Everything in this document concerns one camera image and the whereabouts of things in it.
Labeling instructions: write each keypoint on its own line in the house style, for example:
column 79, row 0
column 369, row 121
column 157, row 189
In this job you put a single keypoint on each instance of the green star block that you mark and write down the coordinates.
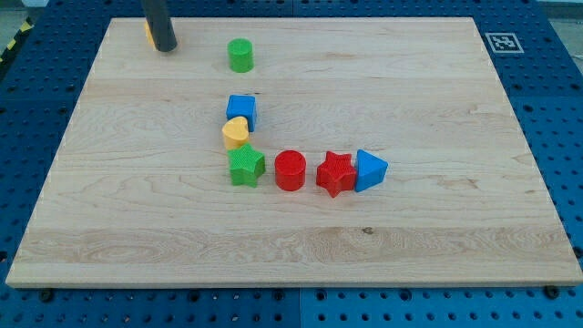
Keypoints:
column 246, row 165

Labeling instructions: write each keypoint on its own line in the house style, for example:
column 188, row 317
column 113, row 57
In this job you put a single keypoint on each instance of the white fiducial marker tag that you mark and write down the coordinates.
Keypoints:
column 504, row 43

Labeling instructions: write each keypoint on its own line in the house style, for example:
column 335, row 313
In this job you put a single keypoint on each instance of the yellow block behind pusher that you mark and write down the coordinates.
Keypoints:
column 148, row 34

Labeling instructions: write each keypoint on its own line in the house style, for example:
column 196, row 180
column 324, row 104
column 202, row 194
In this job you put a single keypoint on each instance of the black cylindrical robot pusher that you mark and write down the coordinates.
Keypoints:
column 159, row 23

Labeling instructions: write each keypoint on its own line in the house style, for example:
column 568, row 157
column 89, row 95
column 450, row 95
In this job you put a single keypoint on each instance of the black board stop bolt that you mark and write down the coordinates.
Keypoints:
column 46, row 295
column 552, row 292

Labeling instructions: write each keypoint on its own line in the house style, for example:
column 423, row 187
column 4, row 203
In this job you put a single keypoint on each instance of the red cylinder block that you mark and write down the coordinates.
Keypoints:
column 290, row 167

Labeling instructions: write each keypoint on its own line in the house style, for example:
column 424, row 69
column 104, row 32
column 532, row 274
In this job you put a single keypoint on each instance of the green cylinder block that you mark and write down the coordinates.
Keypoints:
column 240, row 52

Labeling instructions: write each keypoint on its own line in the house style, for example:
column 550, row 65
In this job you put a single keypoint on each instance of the light wooden board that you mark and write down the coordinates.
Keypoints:
column 139, row 194

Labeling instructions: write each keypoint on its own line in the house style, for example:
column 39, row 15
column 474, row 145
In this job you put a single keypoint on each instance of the yellow heart block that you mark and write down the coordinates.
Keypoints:
column 235, row 133

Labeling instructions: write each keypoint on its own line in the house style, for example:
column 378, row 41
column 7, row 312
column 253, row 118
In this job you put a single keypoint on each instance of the red star block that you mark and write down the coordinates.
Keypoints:
column 336, row 173

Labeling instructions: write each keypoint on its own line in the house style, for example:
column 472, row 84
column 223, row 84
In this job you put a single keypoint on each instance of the black board stop bolt left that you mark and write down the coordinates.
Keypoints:
column 46, row 295

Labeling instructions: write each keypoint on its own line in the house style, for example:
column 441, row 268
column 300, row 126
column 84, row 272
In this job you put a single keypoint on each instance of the black board stop bolt right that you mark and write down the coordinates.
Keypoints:
column 552, row 292

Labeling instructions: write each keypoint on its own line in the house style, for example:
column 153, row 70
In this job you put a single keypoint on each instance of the blue cube block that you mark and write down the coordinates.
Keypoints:
column 243, row 106

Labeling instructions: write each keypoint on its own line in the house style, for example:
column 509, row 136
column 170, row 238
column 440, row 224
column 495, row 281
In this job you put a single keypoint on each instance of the blue triangle block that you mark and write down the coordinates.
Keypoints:
column 370, row 169

